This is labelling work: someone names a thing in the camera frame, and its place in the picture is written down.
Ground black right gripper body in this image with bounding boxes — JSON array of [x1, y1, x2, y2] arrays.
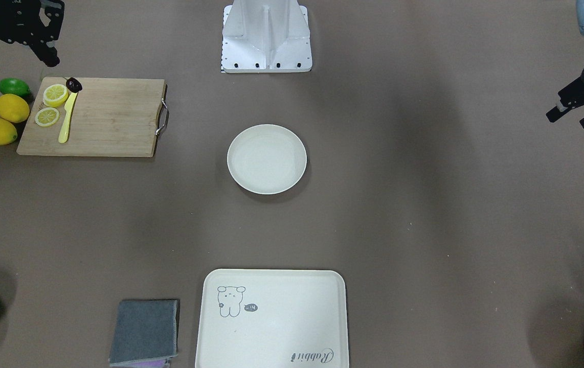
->
[[0, 1, 65, 45]]

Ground dark red cherry pair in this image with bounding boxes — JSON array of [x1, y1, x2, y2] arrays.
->
[[65, 77, 82, 93]]

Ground cream round plate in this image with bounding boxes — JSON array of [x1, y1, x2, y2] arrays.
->
[[227, 124, 308, 195]]

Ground cream rectangular rabbit tray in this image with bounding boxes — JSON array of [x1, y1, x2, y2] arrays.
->
[[195, 269, 350, 367]]

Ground lemon slice upper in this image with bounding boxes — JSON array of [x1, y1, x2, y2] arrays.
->
[[42, 84, 70, 108]]

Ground lemon slice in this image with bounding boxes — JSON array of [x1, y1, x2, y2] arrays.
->
[[33, 107, 60, 127], [42, 84, 70, 108]]

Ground green lime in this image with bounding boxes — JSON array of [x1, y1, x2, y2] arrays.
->
[[0, 78, 32, 98]]

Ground yellow plastic knife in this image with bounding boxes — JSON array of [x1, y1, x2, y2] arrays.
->
[[58, 93, 78, 144]]

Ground lemon slice lower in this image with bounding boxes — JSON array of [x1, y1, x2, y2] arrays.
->
[[33, 107, 60, 127]]

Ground yellow lemon upper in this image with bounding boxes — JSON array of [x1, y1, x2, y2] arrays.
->
[[0, 94, 30, 124]]

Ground bamboo cutting board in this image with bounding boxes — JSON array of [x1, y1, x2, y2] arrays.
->
[[17, 77, 167, 157]]

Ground grey folded cloth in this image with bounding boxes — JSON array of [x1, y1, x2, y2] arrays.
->
[[109, 299, 179, 367]]

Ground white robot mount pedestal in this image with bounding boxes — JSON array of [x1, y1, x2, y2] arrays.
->
[[220, 1, 313, 73]]

